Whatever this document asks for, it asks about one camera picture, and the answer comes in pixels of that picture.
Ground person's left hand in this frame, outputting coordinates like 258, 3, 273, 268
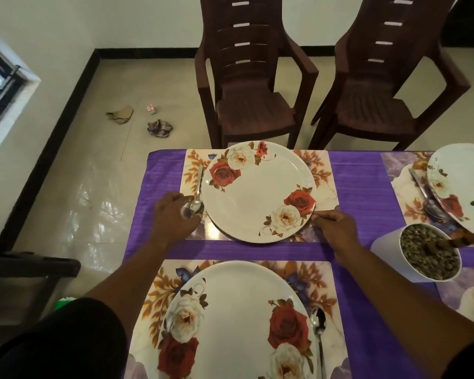
150, 192, 204, 250

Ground person's right hand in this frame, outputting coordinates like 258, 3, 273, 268
311, 210, 360, 265

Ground floral print placemat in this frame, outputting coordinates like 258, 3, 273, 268
180, 148, 339, 243
436, 267, 474, 330
380, 151, 474, 247
124, 259, 352, 379

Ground purple printed paper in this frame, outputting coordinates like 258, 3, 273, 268
146, 119, 174, 138

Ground tan paper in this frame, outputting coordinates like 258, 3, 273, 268
105, 106, 135, 125

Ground green packet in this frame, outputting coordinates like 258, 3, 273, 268
54, 296, 78, 312

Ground person's right forearm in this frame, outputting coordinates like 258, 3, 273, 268
335, 244, 474, 379

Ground person's black shirt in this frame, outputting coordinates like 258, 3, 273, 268
0, 297, 474, 379

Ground purple tablecloth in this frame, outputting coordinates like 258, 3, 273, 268
122, 148, 474, 379

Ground green plant in white pot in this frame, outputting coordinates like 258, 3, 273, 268
370, 124, 474, 284

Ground brown plastic armchair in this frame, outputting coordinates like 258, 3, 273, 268
308, 0, 471, 151
194, 0, 320, 149

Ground black plastic stool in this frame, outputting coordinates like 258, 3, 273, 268
0, 251, 82, 340

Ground black barred window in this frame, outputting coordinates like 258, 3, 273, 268
0, 39, 26, 138

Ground dark wooden door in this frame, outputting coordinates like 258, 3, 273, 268
442, 0, 474, 48

